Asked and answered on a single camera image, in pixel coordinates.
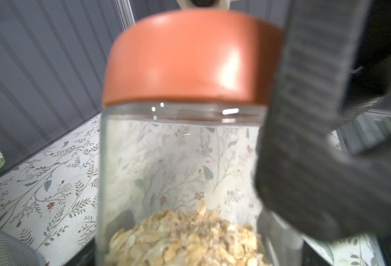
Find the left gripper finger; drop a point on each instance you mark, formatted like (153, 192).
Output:
(335, 65)

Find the oatmeal jar with terracotta lid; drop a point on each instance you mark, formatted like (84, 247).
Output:
(184, 100)

